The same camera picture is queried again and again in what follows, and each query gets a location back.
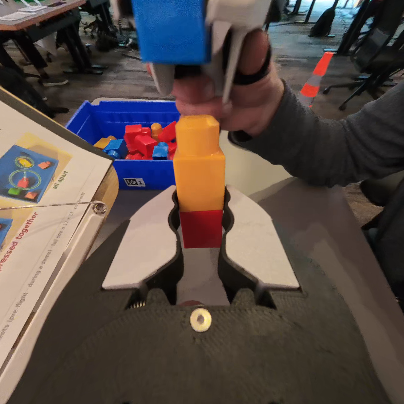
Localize wire page holder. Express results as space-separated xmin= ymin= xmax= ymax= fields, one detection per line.
xmin=0 ymin=201 xmax=107 ymax=216

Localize black office chair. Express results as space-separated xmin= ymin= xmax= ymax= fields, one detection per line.
xmin=323 ymin=28 xmax=404 ymax=111

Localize printed instruction sheet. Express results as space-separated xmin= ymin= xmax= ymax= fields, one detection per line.
xmin=0 ymin=101 xmax=113 ymax=360

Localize wooden table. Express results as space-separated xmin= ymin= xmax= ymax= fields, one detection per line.
xmin=0 ymin=0 xmax=86 ymax=31

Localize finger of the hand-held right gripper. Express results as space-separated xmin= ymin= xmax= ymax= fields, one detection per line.
xmin=147 ymin=61 xmax=175 ymax=97
xmin=205 ymin=0 xmax=272 ymax=32

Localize blue-topped block tower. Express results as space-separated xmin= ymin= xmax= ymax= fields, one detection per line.
xmin=173 ymin=114 xmax=226 ymax=249

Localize person's torso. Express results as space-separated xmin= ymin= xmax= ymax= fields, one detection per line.
xmin=361 ymin=196 xmax=404 ymax=310

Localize person's right forearm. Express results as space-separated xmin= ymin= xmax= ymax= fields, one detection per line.
xmin=228 ymin=79 xmax=404 ymax=189

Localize pile of toy blocks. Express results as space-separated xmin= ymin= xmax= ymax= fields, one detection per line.
xmin=94 ymin=121 xmax=178 ymax=161

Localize orange traffic cone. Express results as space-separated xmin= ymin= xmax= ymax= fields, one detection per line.
xmin=298 ymin=51 xmax=334 ymax=108

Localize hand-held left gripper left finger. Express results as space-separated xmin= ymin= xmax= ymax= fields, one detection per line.
xmin=102 ymin=185 xmax=185 ymax=305

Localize grey desk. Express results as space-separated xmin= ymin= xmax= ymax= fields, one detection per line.
xmin=63 ymin=98 xmax=404 ymax=404

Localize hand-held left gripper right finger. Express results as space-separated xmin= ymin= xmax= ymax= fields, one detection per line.
xmin=218 ymin=185 xmax=300 ymax=306

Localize black backpack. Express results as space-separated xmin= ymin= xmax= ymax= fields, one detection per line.
xmin=309 ymin=6 xmax=336 ymax=38

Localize blue toy block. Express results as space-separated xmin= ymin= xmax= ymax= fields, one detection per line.
xmin=131 ymin=0 xmax=213 ymax=65

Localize blue bin of blocks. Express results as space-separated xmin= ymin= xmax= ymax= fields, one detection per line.
xmin=66 ymin=98 xmax=181 ymax=191

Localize person's right hand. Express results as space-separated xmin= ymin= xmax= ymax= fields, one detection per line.
xmin=172 ymin=29 xmax=284 ymax=137

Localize instruction sheet on stand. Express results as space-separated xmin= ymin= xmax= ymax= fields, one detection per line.
xmin=0 ymin=87 xmax=120 ymax=384

